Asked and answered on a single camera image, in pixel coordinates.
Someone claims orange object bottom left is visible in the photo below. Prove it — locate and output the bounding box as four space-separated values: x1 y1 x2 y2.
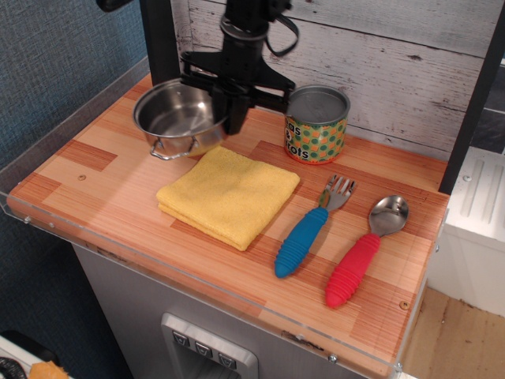
28 361 69 379

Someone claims silver dispenser button panel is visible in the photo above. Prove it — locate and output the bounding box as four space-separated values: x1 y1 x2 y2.
161 313 259 378

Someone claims black vertical post right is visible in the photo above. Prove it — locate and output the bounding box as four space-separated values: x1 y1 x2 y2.
439 6 504 195

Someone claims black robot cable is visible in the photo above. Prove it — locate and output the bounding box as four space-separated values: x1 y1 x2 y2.
264 11 301 56

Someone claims yellow folded rag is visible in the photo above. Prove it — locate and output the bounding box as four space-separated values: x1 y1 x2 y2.
156 147 300 251

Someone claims blue handled fork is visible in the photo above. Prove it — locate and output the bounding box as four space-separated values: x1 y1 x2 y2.
274 174 356 279

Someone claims clear acrylic table guard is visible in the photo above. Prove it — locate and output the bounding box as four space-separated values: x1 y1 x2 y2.
6 78 448 378

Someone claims grey toy fridge cabinet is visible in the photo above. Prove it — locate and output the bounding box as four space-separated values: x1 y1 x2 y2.
73 245 359 378

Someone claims peas and carrots can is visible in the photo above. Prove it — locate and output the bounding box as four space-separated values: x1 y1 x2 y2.
284 84 350 165

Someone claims white toy sink unit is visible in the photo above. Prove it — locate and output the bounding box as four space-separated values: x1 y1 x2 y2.
427 147 504 316

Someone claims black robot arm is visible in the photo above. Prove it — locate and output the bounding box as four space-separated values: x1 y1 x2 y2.
181 1 299 135

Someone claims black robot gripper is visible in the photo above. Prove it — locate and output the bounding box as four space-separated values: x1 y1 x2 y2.
181 34 294 135

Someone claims red handled spoon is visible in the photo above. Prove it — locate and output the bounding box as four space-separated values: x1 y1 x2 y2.
325 195 410 308

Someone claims black vertical post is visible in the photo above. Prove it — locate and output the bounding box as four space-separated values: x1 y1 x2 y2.
140 0 181 85
439 6 504 195

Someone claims black vertical post left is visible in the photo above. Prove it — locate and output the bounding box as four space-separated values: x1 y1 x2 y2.
140 0 181 85

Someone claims silver steel pot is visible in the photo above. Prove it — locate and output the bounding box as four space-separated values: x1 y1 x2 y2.
133 79 226 161

